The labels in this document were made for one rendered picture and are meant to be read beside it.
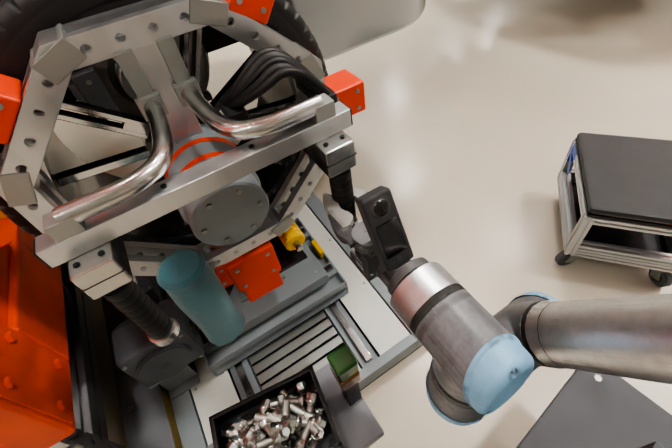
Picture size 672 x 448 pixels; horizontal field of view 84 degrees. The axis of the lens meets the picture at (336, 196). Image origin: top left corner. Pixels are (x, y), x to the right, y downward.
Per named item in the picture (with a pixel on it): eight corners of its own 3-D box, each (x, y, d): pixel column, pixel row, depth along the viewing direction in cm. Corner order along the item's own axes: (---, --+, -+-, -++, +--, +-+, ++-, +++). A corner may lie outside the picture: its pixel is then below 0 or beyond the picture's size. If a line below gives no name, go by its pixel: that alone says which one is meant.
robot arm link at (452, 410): (509, 397, 57) (533, 367, 48) (453, 445, 54) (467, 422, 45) (464, 346, 63) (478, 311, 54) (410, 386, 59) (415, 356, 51)
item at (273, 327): (301, 230, 155) (297, 215, 148) (349, 294, 133) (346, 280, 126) (186, 293, 141) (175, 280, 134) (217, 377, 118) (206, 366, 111)
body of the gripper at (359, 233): (347, 257, 63) (391, 313, 55) (341, 225, 56) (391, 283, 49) (384, 235, 65) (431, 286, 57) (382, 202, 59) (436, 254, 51)
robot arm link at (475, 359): (474, 430, 44) (491, 405, 37) (406, 343, 52) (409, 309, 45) (528, 383, 47) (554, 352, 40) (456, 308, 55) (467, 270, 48)
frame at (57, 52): (331, 187, 100) (289, -46, 61) (344, 201, 96) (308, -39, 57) (127, 293, 84) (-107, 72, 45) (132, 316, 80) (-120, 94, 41)
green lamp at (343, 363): (347, 350, 66) (345, 341, 63) (360, 370, 63) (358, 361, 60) (328, 363, 65) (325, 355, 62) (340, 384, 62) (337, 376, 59)
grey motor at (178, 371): (190, 280, 145) (147, 223, 120) (227, 375, 118) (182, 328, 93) (144, 305, 140) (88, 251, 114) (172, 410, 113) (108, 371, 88)
